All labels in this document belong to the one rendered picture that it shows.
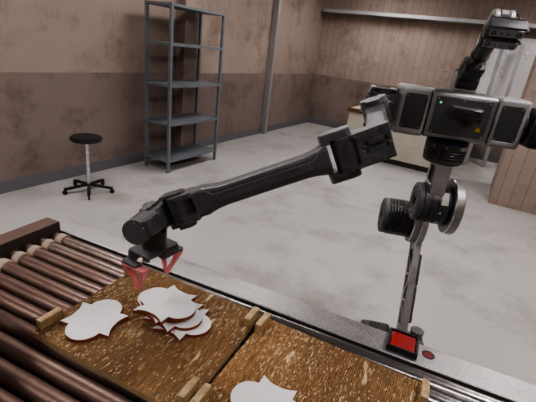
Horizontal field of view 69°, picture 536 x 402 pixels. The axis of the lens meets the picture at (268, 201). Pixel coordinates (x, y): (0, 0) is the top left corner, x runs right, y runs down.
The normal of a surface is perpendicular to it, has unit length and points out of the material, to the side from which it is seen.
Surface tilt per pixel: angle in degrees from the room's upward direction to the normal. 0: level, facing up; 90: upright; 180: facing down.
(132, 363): 0
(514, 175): 90
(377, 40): 90
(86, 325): 0
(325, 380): 0
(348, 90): 90
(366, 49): 90
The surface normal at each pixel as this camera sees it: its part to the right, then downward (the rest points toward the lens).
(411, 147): -0.51, 0.26
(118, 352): 0.11, -0.92
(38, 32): 0.85, 0.29
